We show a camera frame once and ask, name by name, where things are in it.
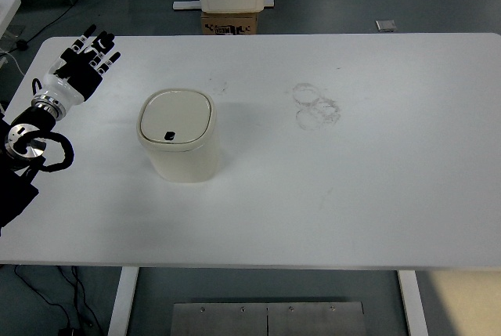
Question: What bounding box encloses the thin white cable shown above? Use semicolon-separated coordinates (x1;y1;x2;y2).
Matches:
2;50;25;77

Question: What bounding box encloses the cream trash bin with lid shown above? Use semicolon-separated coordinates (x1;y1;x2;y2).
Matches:
135;88;222;185

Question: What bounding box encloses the white side table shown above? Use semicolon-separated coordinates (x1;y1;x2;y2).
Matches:
0;0;22;39

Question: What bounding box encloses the grey metal plate with screws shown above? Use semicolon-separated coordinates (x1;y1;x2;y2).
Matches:
170;301;367;336

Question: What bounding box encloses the black floor cable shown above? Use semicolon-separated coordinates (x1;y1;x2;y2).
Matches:
13;265;106;336

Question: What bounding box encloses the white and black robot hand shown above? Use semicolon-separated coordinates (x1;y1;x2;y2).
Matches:
38;24;121;108

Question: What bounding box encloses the white table leg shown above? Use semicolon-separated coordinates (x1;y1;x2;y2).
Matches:
106;266;140;336
396;269;429;336

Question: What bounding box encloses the black cable with plug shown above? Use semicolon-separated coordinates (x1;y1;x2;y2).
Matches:
16;0;97;51

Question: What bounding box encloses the white table foot bar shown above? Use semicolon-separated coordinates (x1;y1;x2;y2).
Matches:
172;0;276;11

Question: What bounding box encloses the brown printed cardboard box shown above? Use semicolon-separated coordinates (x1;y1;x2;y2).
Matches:
200;11;259;35

